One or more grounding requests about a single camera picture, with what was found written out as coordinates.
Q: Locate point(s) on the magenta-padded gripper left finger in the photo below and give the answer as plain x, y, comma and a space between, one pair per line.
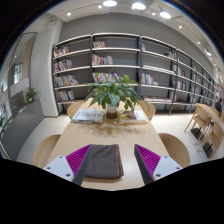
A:
60, 166

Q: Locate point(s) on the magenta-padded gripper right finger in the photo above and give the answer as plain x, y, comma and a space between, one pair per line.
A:
165, 166

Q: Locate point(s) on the zigzag striped grey towel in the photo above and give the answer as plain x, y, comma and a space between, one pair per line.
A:
105, 161

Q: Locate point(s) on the slatted wooden chair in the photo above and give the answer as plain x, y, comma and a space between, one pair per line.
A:
215, 140
196, 121

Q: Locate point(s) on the large white book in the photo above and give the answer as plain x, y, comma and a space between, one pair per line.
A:
88, 116

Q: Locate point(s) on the yellow-green book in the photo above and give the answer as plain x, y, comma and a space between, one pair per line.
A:
133, 117

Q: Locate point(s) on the small green background plant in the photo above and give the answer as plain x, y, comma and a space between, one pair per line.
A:
31, 95

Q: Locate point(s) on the green potted plant, white pot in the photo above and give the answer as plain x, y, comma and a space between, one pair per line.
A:
111, 93

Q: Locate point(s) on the dark metal bookshelf unit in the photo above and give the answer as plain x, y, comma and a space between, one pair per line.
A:
156, 60

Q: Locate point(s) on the round ceiling lights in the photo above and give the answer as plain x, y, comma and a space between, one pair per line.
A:
138, 5

